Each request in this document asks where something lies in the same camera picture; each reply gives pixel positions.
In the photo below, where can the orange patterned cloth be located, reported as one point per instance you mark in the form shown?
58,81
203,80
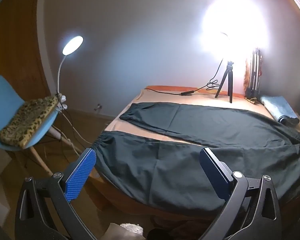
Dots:
247,75

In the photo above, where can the metal door stopper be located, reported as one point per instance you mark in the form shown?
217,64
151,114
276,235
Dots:
98,106

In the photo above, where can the leopard print cushion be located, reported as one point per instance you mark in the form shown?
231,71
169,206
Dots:
27,120

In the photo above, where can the folded light blue cloth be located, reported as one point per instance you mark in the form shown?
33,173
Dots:
277,107

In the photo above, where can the blue plastic chair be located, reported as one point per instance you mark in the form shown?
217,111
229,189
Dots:
5,90

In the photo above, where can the white gooseneck lamp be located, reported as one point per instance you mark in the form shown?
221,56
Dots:
73,44

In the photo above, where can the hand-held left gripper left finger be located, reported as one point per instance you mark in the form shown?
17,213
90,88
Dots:
81,175

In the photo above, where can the folded metal tripod stand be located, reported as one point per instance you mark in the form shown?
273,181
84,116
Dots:
255,67

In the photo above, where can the wooden door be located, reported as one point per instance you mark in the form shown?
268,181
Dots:
15,42

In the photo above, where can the white fluffy cloth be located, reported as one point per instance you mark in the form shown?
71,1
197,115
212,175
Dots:
131,228

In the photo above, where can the dark grey pants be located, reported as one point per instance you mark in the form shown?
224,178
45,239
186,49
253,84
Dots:
177,170

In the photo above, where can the small black tripod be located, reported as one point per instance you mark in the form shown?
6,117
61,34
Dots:
229,66

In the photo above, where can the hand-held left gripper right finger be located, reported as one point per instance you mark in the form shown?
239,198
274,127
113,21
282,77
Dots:
215,172

